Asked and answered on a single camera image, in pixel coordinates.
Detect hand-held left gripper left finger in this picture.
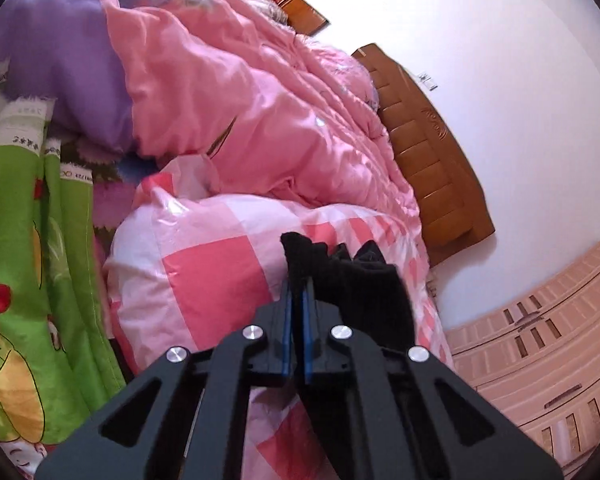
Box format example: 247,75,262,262
35,280,295,480

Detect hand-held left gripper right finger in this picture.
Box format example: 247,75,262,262
300,280,565,480

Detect black pants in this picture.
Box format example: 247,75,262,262
280,231,415,480

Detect small wooden headboard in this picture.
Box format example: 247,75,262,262
266,0,329,37

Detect pink quilt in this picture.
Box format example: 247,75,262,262
102,0,422,221

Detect light wooden wardrobe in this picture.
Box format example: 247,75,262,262
445,240,600,477

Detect pink checked bed sheet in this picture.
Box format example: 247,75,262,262
102,155,456,480

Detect green cartoon blanket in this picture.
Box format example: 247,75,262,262
0,60,127,467

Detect large wooden headboard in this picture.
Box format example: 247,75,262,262
351,43,496,268

